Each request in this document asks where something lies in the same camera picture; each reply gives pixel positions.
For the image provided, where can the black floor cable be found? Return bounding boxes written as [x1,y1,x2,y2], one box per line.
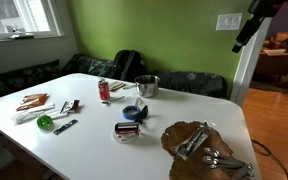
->
[250,138,288,180]

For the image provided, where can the tan wooden block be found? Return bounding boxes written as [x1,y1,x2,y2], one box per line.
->
[108,80,127,92]

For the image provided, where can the white light switch plate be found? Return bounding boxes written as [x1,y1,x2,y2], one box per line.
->
[215,12,244,32]

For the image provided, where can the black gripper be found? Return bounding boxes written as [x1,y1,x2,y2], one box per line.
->
[248,0,286,18]

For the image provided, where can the small object on windowsill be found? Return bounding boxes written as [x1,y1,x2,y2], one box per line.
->
[8,27,35,40]

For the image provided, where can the dark floral back cushion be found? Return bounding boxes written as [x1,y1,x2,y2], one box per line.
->
[60,53,117,80]
[153,70,228,100]
[0,59,61,103]

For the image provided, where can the blue tape roll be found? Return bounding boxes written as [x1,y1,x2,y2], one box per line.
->
[122,105,142,121]

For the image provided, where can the stainless steel pot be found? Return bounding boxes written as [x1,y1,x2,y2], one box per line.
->
[134,74,161,99]

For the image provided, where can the clear round plastic lid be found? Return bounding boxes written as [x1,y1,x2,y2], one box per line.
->
[112,129,141,144]

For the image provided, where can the black backpack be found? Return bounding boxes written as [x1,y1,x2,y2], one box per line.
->
[111,49,148,83]

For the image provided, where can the white door frame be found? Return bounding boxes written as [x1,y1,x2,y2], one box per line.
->
[229,17,272,108]

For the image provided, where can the green round plastic toy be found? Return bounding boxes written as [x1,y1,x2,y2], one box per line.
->
[36,114,54,131]

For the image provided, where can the metal measuring spoon set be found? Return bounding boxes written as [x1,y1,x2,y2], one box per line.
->
[201,147,255,180]

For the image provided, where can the black marker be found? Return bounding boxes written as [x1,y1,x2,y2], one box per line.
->
[52,118,79,136]

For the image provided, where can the red soda can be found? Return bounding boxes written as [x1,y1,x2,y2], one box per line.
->
[97,78,111,102]

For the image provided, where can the plastic spoons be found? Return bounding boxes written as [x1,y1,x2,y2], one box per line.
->
[173,121,216,161]

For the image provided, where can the white framed window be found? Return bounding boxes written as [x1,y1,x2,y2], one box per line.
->
[0,0,65,42]

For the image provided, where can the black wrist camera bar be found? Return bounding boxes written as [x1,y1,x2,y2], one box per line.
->
[231,15,266,54]

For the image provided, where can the white wrapped plastic cutlery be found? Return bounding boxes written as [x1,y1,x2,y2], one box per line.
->
[11,102,69,126]

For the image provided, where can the orange brown sofa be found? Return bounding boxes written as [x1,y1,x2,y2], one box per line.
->
[253,31,288,84]

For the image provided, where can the orange snack packet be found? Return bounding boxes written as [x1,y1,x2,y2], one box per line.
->
[15,93,49,112]

